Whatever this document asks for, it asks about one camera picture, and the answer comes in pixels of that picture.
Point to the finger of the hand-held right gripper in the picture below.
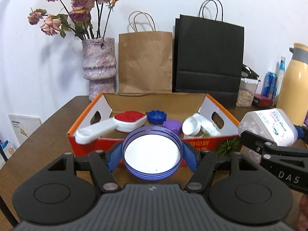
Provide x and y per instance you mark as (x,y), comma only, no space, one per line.
(303,132)
(255,143)

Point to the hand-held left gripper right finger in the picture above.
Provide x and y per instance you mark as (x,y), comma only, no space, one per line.
(192,157)

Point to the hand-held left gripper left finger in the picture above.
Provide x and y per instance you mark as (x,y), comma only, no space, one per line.
(115,157)

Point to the red cardboard box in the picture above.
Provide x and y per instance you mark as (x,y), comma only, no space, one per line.
(96,149)

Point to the white labelled plastic jar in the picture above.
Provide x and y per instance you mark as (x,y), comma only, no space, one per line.
(269,122)

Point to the green spray bottle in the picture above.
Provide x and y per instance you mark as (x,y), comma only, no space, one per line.
(205,134)

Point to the white ribbed screw cap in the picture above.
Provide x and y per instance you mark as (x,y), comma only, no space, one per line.
(190,125)

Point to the large blue-rimmed white lid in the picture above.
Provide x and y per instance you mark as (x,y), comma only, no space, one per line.
(151,154)

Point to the white spray bottle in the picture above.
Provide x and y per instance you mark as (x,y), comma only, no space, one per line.
(209,125)

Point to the purple plastic cap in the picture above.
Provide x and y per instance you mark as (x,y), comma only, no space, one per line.
(172,125)

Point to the white red lint brush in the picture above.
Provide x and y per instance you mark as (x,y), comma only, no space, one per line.
(125,120)

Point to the blue plastic cap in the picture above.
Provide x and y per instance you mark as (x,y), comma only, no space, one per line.
(157,116)

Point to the person's right hand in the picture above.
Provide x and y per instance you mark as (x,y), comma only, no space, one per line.
(303,209)

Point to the dark red small box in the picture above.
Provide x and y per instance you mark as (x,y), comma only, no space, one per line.
(262,100)

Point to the yellow thermos jug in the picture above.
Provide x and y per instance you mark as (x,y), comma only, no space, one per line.
(296,89)

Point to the clear food container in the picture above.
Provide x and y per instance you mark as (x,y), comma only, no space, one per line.
(245,96)

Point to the blue drink can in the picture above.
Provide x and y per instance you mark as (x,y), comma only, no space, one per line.
(269,84)

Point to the clear bottle blue cap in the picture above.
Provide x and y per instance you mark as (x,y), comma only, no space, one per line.
(280,77)

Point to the mottled pink ceramic vase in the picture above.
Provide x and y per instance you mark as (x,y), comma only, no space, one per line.
(99,65)

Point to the white flat board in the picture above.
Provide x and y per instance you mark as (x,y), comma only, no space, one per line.
(24,130)

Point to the black paper bag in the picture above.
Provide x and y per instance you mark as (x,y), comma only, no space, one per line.
(209,55)

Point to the brown paper bag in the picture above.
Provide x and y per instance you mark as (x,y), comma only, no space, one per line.
(144,62)

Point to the blue tissue packages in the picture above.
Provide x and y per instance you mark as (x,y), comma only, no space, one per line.
(6,149)

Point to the black tripod leg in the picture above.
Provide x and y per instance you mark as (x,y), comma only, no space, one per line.
(6,211)

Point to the dried pink roses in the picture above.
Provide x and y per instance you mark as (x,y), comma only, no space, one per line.
(80,4)

